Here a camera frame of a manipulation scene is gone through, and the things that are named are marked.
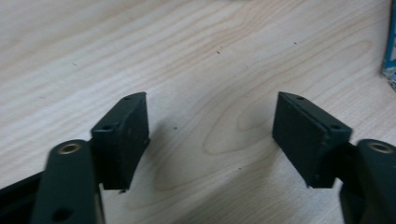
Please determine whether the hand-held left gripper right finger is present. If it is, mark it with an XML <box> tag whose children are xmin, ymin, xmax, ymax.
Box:
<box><xmin>271</xmin><ymin>91</ymin><xmax>353</xmax><ymax>189</ymax></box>

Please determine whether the blue snack packet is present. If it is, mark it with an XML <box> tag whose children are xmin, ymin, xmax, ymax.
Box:
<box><xmin>380</xmin><ymin>0</ymin><xmax>396</xmax><ymax>91</ymax></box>

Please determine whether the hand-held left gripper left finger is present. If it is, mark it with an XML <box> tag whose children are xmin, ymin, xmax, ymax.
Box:
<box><xmin>90</xmin><ymin>91</ymin><xmax>151</xmax><ymax>191</ymax></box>

